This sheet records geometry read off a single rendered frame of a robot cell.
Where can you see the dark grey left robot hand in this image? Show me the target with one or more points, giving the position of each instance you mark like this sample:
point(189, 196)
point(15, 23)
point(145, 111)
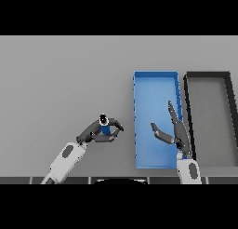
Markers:
point(91, 130)

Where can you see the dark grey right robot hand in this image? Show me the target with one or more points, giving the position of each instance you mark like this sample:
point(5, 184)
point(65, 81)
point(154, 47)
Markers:
point(180, 134)

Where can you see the blue pipe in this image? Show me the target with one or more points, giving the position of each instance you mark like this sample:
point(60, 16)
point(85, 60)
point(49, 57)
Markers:
point(104, 125)

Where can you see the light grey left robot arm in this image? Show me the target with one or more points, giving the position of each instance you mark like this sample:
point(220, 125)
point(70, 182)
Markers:
point(64, 163)

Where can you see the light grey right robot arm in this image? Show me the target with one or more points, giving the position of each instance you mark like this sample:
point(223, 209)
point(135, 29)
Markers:
point(188, 169)

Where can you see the blue bin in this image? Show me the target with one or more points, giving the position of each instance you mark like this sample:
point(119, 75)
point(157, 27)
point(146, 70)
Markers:
point(155, 121)

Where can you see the dark grey bin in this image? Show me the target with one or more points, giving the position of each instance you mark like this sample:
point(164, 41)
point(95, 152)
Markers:
point(210, 118)

